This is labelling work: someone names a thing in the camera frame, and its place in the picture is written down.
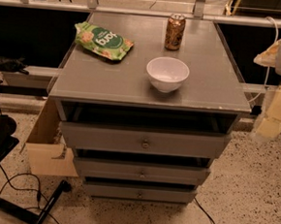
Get grey bottom drawer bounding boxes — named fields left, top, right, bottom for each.
left=83, top=181, right=197, bottom=204

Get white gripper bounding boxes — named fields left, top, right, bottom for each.
left=250, top=85, right=281, bottom=143

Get grey drawer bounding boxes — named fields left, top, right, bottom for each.
left=83, top=181, right=197, bottom=204
left=60, top=121, right=231, bottom=159
left=74, top=157, right=209, bottom=185

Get white bowl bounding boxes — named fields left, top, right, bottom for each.
left=146, top=56, right=190, bottom=93

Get black cloth on rail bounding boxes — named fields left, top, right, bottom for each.
left=0, top=56, right=29, bottom=75

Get black floor cable right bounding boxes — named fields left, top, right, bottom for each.
left=191, top=197, right=220, bottom=224

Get grey middle drawer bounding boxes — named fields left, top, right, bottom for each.
left=74, top=157, right=209, bottom=185

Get brown soda can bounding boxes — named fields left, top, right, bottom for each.
left=164, top=14, right=186, bottom=50

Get metal railing frame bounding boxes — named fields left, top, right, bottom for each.
left=0, top=0, right=281, bottom=110

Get cardboard box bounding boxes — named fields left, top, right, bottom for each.
left=25, top=99, right=78, bottom=177

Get grey top drawer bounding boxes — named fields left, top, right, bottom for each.
left=60, top=121, right=231, bottom=159

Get white hanging cable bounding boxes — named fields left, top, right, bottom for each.
left=247, top=15, right=281, bottom=106

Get grey drawer cabinet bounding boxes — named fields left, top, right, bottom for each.
left=49, top=13, right=251, bottom=191

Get green snack bag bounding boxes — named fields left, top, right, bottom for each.
left=75, top=22, right=134, bottom=61

